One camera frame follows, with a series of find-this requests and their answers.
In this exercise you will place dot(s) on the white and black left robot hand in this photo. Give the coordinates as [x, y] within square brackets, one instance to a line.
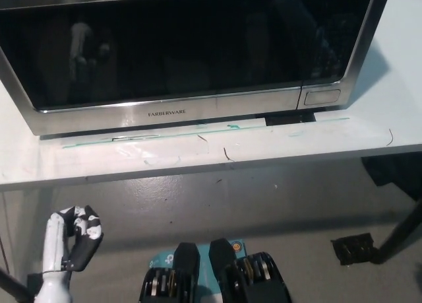
[54, 247]

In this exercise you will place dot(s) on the black floor plate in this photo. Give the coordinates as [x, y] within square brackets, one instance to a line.
[352, 248]

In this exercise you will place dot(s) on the teal cardboard box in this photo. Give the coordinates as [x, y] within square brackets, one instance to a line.
[204, 266]

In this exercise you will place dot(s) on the stainless steel microwave oven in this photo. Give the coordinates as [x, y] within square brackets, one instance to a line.
[359, 52]

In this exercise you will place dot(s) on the black glass microwave door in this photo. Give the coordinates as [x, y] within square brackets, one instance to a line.
[165, 68]

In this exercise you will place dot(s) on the silver microwave door release button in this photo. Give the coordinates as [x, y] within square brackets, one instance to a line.
[322, 97]

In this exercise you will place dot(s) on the black robot body left block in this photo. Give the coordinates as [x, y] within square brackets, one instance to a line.
[184, 266]

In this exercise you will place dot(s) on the black microwave foot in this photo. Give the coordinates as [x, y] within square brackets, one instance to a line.
[290, 119]

